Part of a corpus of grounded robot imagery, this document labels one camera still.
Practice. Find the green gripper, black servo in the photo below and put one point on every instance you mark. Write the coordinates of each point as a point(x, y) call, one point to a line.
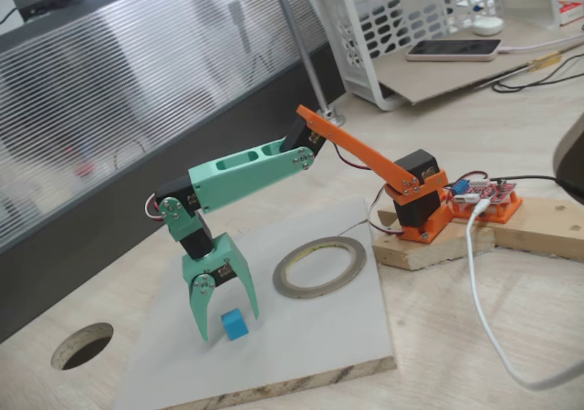
point(230, 257)

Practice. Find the blue cube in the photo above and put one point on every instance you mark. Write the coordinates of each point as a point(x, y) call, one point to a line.
point(235, 325)

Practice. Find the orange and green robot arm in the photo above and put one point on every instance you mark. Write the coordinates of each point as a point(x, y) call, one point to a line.
point(246, 177)

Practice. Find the grey chipboard panel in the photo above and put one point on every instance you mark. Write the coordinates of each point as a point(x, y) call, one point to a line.
point(296, 337)

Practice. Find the wooden base block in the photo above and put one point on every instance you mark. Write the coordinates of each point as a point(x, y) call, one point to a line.
point(433, 255)

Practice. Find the ribbed translucent desk partition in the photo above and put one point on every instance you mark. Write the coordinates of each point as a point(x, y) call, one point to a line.
point(137, 86)

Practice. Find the metal partition pole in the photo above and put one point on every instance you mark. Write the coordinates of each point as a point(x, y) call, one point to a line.
point(292, 17)

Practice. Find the red circuit board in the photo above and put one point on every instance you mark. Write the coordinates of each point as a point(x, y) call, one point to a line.
point(493, 191)

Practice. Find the wooden plank under circuit board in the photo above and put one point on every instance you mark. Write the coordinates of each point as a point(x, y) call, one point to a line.
point(547, 227)

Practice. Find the smartphone with pale case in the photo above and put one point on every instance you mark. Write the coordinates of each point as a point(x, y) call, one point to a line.
point(456, 49)

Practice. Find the white earbuds case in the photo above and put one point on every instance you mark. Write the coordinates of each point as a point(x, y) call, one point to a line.
point(487, 26)

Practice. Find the grey rounded object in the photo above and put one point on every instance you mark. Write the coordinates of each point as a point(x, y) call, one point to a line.
point(572, 154)

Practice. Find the white plastic mesh basket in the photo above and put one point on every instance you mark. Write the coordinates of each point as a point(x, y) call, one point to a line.
point(545, 10)

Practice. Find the red printed box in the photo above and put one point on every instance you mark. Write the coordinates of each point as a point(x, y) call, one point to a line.
point(572, 13)

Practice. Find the orange circuit board mount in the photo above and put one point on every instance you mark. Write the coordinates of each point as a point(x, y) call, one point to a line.
point(506, 211)

